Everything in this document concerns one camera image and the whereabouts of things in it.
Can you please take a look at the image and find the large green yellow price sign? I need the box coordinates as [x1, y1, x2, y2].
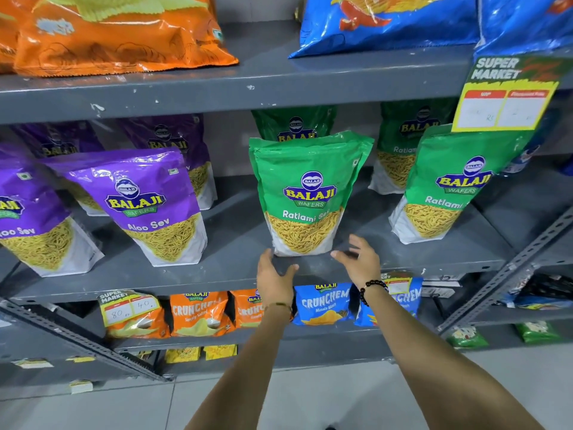
[452, 55, 561, 133]

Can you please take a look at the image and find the small blue chips packet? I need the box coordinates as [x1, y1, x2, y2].
[354, 276, 424, 328]
[293, 282, 355, 327]

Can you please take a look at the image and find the black bead bracelet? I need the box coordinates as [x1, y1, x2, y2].
[359, 279, 389, 308]

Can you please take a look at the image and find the person's left hand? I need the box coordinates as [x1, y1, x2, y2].
[257, 248, 300, 308]

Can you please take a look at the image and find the large orange chips bag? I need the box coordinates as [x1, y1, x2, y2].
[0, 0, 22, 75]
[13, 0, 240, 78]

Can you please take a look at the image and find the green snack pouch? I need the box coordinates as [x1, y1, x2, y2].
[368, 98, 458, 196]
[249, 131, 374, 258]
[389, 124, 534, 245]
[251, 105, 338, 144]

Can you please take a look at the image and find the purple snack pouch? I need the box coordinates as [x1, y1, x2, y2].
[11, 122, 108, 216]
[118, 114, 218, 211]
[0, 142, 105, 278]
[42, 148, 208, 268]

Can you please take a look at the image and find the small green yellow price sign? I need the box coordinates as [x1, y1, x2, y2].
[98, 289, 161, 328]
[381, 271, 414, 295]

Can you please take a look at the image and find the small green snack packet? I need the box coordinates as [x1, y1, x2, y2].
[515, 320, 563, 345]
[447, 326, 489, 349]

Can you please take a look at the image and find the blue snack packet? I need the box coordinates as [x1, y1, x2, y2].
[500, 273, 573, 310]

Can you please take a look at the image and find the small orange chips packet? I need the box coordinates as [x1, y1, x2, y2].
[170, 291, 232, 337]
[105, 304, 171, 340]
[229, 288, 271, 328]

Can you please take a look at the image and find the grey metal shelf unit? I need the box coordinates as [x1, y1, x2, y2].
[436, 156, 573, 354]
[0, 20, 573, 401]

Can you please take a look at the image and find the yellow snack packet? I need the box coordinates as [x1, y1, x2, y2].
[164, 347, 201, 364]
[203, 344, 237, 361]

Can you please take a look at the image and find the person's right forearm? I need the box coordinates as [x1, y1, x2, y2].
[360, 285, 545, 430]

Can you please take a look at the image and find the person's right hand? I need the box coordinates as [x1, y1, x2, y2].
[331, 234, 382, 291]

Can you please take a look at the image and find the person's left forearm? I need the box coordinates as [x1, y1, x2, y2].
[185, 303, 294, 430]

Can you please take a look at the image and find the large blue chips bag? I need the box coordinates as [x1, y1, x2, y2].
[474, 0, 573, 57]
[288, 0, 480, 59]

